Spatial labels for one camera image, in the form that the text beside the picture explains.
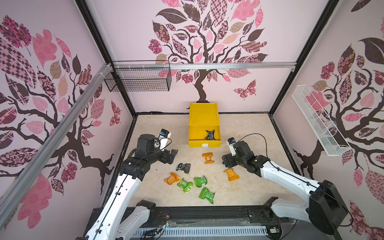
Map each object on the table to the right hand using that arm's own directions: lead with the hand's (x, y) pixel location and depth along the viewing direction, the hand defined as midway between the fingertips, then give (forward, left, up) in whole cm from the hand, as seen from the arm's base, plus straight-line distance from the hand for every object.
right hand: (229, 156), depth 86 cm
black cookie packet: (+10, +11, +8) cm, 16 cm away
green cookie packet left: (-14, +26, -8) cm, 31 cm away
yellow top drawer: (+10, +19, +8) cm, 23 cm away
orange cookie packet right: (-8, -2, -9) cm, 12 cm away
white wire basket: (+2, -48, +16) cm, 51 cm away
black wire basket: (+45, +55, +27) cm, 76 cm away
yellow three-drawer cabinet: (+21, +15, +12) cm, 28 cm away
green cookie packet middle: (-11, +18, -8) cm, 23 cm away
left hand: (-3, +34, +13) cm, 37 cm away
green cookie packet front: (-18, +15, -8) cm, 25 cm away
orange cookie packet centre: (+4, +12, -8) cm, 15 cm away
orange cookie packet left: (-9, +34, -7) cm, 36 cm away
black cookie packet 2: (-3, +26, -8) cm, 28 cm away
